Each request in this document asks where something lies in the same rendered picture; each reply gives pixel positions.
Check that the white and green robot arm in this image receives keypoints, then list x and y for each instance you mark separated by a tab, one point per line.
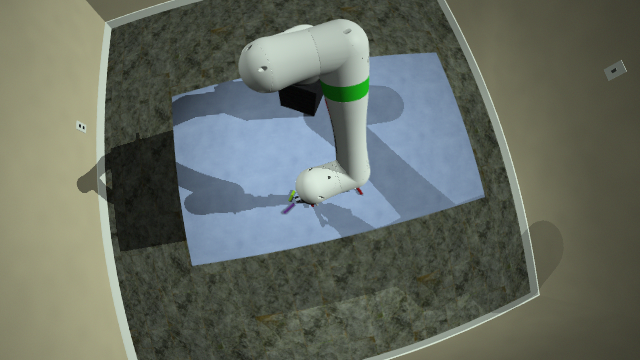
338	50

